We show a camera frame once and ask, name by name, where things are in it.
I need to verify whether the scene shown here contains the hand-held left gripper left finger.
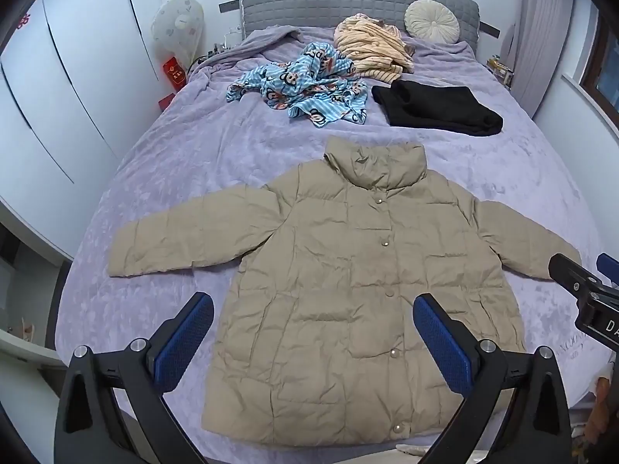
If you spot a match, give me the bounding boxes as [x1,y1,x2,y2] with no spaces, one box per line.
[52,291,214,464]

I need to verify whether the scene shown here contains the dark wooden window frame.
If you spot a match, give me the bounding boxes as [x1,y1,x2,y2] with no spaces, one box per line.
[579,10,619,118]

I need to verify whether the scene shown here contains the peach striped clothes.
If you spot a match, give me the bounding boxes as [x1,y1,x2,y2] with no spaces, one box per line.
[333,14,417,81]

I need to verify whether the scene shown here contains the black garment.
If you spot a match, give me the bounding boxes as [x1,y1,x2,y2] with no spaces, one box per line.
[371,80,504,137]

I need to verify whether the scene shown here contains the white shelf unit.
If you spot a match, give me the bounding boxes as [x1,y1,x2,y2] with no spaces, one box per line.
[0,213,73,365]

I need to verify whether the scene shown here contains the purple fleece blanket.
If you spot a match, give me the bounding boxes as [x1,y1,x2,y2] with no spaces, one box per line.
[55,28,612,464]

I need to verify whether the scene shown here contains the round cream cushion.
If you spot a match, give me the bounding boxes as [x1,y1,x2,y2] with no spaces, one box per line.
[404,0,459,44]

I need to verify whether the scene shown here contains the blue monkey print cloth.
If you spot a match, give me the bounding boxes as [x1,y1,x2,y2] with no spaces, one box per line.
[226,43,372,129]

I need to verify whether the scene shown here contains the white wardrobe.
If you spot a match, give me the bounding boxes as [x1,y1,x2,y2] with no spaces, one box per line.
[0,0,162,262]

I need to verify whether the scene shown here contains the light grey curtain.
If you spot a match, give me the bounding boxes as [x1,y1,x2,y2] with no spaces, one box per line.
[503,0,577,118]

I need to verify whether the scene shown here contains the red gift bag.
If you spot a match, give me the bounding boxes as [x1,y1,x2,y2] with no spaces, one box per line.
[162,57,187,92]

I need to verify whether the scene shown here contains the covered standing fan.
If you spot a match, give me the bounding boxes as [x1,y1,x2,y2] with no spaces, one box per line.
[151,0,205,66]

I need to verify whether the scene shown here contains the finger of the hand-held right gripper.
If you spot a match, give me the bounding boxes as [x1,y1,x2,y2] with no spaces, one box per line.
[548,253,606,297]
[596,251,619,285]

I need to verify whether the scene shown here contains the colourful bedside clutter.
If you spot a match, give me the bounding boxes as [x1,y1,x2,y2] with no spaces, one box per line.
[486,57,516,89]

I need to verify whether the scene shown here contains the beige puffer jacket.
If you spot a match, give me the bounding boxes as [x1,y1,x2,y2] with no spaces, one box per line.
[109,136,582,447]

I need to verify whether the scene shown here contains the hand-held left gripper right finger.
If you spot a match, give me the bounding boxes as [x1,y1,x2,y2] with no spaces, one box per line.
[413,292,574,464]

